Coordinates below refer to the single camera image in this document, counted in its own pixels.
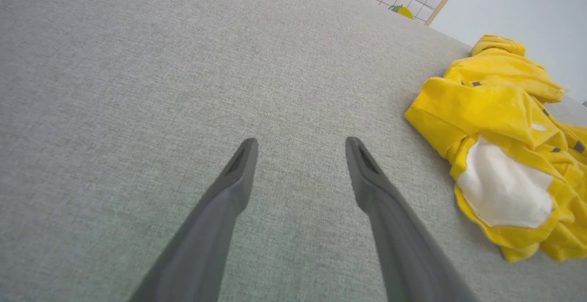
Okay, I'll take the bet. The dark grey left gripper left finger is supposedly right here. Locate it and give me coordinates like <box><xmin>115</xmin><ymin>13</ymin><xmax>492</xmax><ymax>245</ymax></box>
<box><xmin>128</xmin><ymin>138</ymin><xmax>259</xmax><ymax>302</ymax></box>

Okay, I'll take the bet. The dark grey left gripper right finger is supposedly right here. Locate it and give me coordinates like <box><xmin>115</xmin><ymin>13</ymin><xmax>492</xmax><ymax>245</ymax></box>
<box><xmin>345</xmin><ymin>136</ymin><xmax>477</xmax><ymax>302</ymax></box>

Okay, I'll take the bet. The yellow garment with white print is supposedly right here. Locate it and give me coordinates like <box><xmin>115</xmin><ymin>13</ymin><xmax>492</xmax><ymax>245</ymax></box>
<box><xmin>404</xmin><ymin>34</ymin><xmax>587</xmax><ymax>263</ymax></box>

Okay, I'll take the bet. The grey fabric sofa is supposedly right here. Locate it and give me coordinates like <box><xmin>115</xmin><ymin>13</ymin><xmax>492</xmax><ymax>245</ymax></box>
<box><xmin>0</xmin><ymin>0</ymin><xmax>587</xmax><ymax>302</ymax></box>

